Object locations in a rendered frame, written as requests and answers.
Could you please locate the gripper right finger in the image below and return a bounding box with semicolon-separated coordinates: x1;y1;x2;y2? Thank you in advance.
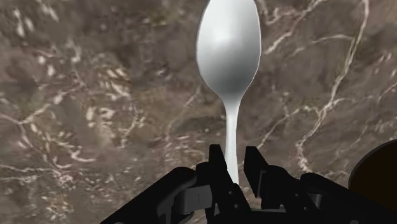
243;146;397;224

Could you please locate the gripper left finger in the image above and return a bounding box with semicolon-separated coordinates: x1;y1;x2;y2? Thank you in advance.
99;144;252;224

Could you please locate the white spoon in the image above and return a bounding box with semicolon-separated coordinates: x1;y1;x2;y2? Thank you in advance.
195;0;262;186

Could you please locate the dark round object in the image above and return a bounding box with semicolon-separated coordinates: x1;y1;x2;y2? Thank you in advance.
347;140;397;213

